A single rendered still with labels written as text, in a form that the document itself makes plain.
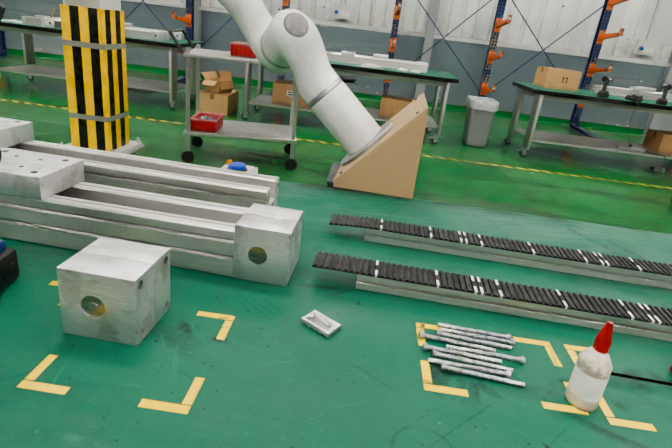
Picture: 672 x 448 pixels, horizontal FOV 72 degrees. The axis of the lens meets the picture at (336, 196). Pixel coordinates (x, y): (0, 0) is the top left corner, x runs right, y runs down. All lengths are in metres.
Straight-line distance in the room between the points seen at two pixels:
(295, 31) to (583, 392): 0.97
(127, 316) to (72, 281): 0.08
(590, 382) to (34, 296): 0.74
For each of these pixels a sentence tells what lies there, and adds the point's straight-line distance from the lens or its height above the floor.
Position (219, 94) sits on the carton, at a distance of 5.91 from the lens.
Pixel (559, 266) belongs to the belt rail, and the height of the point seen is 0.79.
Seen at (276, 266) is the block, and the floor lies 0.81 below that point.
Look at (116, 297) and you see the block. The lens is 0.63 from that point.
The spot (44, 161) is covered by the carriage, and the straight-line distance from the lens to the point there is 0.95.
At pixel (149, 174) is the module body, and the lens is 1.00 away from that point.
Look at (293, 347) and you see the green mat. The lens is 0.64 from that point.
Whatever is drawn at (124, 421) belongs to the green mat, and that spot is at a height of 0.78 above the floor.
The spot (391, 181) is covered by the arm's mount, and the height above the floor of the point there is 0.82.
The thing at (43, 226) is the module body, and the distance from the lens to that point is 0.92.
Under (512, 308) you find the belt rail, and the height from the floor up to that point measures 0.79.
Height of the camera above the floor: 1.18
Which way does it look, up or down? 20 degrees down
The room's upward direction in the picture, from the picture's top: 7 degrees clockwise
